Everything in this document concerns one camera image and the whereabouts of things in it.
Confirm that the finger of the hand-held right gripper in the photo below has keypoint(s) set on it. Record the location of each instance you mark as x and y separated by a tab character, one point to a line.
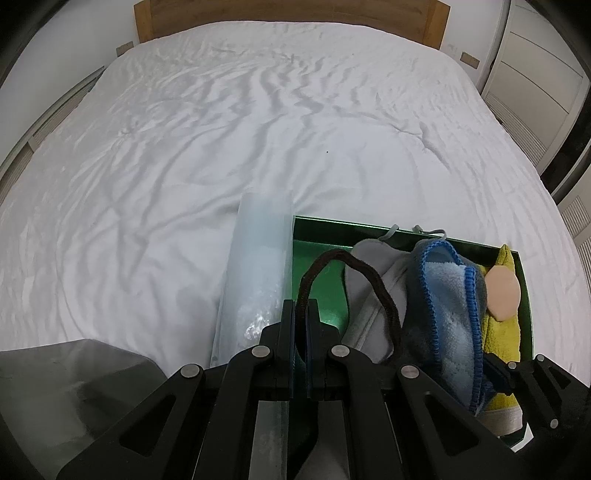
501	376

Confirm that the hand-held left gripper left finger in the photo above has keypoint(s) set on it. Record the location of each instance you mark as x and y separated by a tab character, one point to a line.
288	341

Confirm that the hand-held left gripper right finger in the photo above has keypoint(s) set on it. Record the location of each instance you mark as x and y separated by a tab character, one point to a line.
314	350

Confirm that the yellow cloth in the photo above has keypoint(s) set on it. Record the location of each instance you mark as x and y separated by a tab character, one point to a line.
501	337

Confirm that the green storage box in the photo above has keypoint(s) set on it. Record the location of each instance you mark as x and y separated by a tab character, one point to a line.
323	295

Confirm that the blue microfiber towel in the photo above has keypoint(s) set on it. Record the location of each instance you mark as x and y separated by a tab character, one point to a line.
448	314

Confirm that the beige makeup sponge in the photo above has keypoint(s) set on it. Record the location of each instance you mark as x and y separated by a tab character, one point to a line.
502	290

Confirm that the grey eye mask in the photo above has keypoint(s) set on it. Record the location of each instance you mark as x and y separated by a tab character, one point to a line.
374	286

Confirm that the brown hair band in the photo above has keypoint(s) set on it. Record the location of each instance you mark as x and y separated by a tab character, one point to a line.
334	254

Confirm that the translucent plastic box lid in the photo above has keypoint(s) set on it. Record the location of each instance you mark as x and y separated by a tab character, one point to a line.
258	258

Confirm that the bed with white sheet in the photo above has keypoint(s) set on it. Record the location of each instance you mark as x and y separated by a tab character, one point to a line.
231	138

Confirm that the white wardrobe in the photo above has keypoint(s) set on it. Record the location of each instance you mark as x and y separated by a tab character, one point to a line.
535	69

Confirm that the wooden headboard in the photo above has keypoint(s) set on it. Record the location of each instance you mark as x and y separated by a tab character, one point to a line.
277	9

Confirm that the beige wall socket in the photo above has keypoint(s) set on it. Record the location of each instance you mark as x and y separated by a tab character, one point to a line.
124	48
470	60

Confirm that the beige window frame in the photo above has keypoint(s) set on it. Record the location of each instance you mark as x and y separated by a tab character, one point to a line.
41	124

